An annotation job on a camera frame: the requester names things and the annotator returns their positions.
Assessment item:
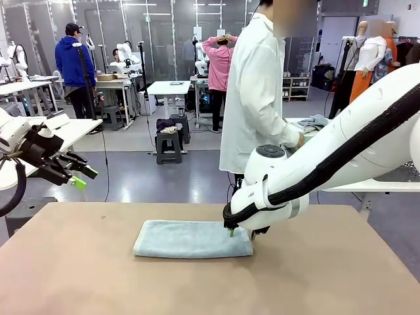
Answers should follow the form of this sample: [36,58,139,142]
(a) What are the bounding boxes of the black stand with white top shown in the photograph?
[329,35,357,119]

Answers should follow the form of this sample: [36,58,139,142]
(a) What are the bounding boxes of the small white desk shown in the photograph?
[146,80,192,155]

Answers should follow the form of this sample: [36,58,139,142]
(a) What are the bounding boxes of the person in white shirt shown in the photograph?
[219,0,321,198]

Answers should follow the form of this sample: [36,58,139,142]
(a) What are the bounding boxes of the long white workbench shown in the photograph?
[0,77,65,117]

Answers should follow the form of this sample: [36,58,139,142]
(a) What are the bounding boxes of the grey plastic step stool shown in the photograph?
[156,131,184,165]
[100,105,125,131]

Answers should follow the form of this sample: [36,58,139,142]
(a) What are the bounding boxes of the person in pink hoodie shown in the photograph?
[201,34,239,132]

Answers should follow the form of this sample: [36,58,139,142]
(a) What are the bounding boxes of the workbench with lit computer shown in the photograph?
[190,75,227,129]

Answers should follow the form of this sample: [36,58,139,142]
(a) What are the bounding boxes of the open cardboard box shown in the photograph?
[96,73,127,82]

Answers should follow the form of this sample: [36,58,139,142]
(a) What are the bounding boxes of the white table with white legs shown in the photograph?
[285,117,420,217]
[0,117,104,203]

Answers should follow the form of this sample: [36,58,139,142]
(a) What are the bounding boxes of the grey metal workbench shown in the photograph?
[91,77,138,127]

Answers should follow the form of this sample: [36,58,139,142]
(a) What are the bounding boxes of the wooden shoe shelf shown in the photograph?
[282,75,312,102]

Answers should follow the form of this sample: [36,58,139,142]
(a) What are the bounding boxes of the dark and beige clothes pile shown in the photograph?
[156,117,179,135]

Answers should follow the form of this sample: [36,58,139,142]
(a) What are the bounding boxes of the white box cabinet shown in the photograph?
[137,91,157,116]

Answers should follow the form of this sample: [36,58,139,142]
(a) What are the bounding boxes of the dark grey plastic stool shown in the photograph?
[5,196,58,237]

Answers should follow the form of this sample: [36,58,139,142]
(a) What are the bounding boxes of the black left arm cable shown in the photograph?
[0,154,28,218]

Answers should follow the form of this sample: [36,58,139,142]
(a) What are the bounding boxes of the light blue towel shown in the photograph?
[133,219,254,259]

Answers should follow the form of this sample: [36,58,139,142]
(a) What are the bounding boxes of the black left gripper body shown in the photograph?
[19,126,72,169]

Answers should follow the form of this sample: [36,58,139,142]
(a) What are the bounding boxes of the person in blue hoodie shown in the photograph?
[54,22,98,119]

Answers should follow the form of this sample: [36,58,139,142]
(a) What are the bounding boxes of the thin black hanging cable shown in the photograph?
[100,129,111,203]

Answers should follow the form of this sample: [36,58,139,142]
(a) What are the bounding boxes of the black bags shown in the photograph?
[311,64,335,92]

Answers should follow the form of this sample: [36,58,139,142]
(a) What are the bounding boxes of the mannequin with orange shirt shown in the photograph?
[382,20,402,73]

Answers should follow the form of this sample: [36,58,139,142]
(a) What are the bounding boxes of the dark grey step stool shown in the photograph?
[170,114,191,144]

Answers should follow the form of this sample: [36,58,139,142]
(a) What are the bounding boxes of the mannequin with orange trousers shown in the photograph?
[343,21,375,104]

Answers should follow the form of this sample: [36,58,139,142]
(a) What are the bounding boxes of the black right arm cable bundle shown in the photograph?
[222,83,420,230]

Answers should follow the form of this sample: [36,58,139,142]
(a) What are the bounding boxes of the mannequin with white top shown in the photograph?
[354,18,394,83]

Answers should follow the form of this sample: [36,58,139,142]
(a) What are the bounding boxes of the dark clothes on rack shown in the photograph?
[392,35,420,66]

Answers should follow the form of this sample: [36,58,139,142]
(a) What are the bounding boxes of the person's right forearm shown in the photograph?
[262,111,301,148]

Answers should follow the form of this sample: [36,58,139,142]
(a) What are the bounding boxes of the black tripod pole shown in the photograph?
[137,41,150,99]
[72,42,99,121]

